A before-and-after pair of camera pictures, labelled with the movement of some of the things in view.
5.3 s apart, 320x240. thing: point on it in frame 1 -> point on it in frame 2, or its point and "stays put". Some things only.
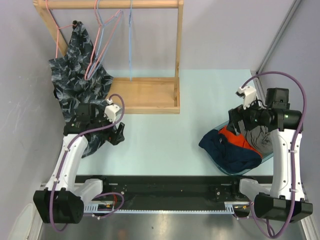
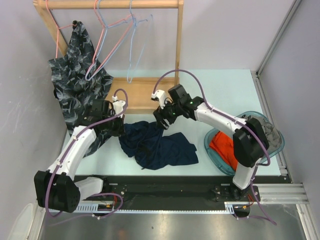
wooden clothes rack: x=139 y=95 stays put
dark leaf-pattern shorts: x=79 y=79 stays put
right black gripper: x=237 y=114 -> x=160 y=114
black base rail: x=168 y=194 stays put
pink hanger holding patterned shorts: x=58 y=28 stays put
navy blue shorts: x=228 y=158 -> x=143 y=141
